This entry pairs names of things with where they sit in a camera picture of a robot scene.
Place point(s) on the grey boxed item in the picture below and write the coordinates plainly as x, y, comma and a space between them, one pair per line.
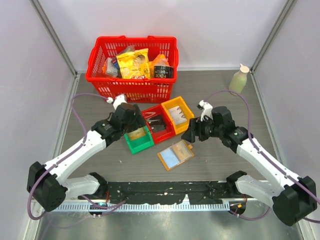
109, 69

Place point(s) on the green lotion bottle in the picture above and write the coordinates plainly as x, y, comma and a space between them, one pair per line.
239, 80

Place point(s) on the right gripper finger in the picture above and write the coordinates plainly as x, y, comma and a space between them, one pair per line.
190, 136
194, 126

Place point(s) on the black card in red bin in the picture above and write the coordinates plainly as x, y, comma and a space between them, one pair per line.
157, 124

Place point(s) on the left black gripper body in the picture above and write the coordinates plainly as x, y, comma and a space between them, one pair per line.
136, 122

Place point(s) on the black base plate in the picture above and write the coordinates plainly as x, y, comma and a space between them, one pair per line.
166, 192

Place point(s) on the black face cream jar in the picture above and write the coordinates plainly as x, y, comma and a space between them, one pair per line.
163, 72

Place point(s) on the yellow snack bag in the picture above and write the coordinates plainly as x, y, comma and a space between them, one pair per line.
134, 64

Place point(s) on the gold card in green bin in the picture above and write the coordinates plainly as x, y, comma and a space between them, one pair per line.
136, 134

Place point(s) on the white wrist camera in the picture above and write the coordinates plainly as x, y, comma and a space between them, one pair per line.
206, 110
117, 101

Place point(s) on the orange snack packet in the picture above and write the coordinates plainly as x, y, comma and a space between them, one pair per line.
160, 60

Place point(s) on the red plastic shopping basket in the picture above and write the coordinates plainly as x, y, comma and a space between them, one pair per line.
154, 90

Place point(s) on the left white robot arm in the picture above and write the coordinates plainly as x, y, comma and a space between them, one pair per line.
49, 183

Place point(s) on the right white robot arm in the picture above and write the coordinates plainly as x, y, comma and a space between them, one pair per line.
290, 196

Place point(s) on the red plastic bin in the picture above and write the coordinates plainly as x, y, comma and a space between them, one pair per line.
160, 136

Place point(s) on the white slotted cable duct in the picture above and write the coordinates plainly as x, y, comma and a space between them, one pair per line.
84, 206

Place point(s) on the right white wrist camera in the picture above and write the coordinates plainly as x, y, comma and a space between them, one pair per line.
206, 110

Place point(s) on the white card in yellow bin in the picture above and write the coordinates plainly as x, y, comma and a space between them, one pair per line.
177, 115

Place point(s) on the yellow leather card holder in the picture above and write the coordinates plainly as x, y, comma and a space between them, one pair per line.
169, 159

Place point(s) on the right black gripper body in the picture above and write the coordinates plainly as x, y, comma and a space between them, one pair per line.
208, 129

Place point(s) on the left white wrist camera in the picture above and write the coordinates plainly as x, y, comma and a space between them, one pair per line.
117, 101

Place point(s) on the gold credit card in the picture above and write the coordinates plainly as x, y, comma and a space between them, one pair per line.
181, 151

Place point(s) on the green plastic bin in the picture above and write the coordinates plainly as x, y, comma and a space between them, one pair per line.
140, 144

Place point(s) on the yellow plastic bin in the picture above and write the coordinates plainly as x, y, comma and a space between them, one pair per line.
178, 101

